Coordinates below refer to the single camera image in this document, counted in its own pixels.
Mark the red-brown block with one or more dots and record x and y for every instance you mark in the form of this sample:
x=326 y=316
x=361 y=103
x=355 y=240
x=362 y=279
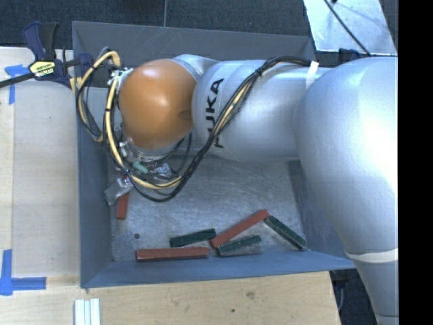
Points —
x=172 y=253
x=122 y=208
x=240 y=228

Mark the grey metal bin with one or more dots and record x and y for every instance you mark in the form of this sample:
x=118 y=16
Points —
x=216 y=198

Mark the dark green flat block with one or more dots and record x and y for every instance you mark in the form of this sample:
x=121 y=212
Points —
x=285 y=233
x=239 y=245
x=193 y=237

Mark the pale wood board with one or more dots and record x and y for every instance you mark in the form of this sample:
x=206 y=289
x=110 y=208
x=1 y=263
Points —
x=44 y=181

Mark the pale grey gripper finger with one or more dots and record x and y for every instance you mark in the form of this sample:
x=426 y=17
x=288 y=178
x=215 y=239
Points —
x=115 y=192

